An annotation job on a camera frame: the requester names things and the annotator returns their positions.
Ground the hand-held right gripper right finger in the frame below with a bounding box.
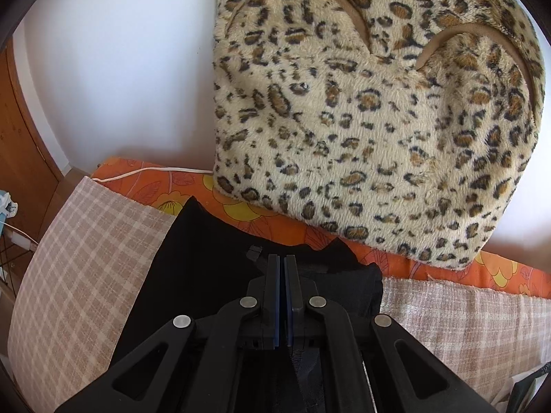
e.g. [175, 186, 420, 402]
[284, 255, 498, 413]

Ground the white charger with cable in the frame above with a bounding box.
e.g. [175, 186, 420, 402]
[0, 219, 40, 254]

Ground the dark green garment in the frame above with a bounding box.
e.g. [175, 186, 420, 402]
[507, 363, 551, 413]

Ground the blue and white object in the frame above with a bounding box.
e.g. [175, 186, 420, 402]
[0, 189, 19, 219]

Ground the leopard print cushion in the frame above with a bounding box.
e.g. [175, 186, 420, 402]
[212, 0, 544, 273]

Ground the orange floral bed sheet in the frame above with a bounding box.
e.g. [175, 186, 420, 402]
[90, 157, 551, 299]

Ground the white cable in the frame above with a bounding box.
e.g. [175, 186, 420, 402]
[101, 167, 215, 182]

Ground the pink checked blanket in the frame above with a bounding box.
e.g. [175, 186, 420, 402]
[6, 176, 551, 402]

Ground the black garment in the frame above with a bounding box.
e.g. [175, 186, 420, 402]
[110, 195, 384, 413]

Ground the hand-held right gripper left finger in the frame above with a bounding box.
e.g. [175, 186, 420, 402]
[54, 255, 284, 413]

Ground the wooden door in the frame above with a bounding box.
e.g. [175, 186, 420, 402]
[0, 36, 74, 230]

